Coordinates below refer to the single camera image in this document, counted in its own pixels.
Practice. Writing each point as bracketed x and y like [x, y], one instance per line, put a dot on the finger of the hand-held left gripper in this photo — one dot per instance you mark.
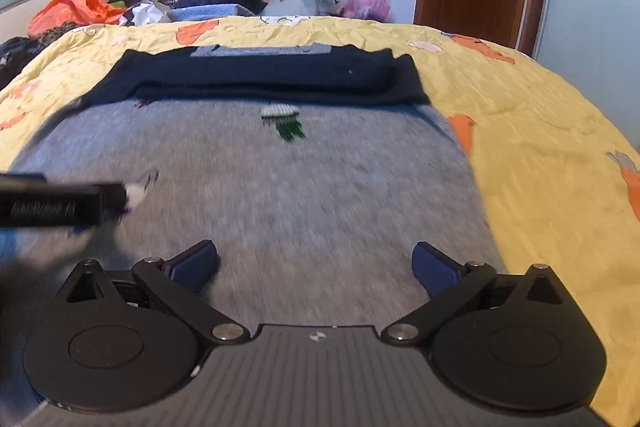
[22, 180]
[111, 197]

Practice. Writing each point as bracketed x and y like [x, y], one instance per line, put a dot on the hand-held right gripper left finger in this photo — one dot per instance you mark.
[197, 263]

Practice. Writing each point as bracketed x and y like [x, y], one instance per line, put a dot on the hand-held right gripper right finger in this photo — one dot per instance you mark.
[435, 269]

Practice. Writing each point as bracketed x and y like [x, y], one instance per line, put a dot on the grey sweater with navy sleeves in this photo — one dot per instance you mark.
[300, 197]

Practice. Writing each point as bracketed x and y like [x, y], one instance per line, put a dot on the dark patterned cloth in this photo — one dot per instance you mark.
[20, 54]

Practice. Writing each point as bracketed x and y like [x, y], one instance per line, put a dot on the yellow printed quilt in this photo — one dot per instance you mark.
[550, 207]

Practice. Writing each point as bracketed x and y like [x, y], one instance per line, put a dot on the orange plastic bag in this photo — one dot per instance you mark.
[70, 9]

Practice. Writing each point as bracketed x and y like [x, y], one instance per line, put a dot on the white crumpled cloth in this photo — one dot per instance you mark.
[145, 13]

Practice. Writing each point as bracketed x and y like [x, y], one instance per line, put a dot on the light blue knit cloth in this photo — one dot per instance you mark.
[210, 12]

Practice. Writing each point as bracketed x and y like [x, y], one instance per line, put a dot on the pink plastic bag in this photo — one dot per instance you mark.
[367, 2]

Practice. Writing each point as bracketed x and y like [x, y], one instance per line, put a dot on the white wardrobe with flower decals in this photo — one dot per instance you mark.
[595, 7]

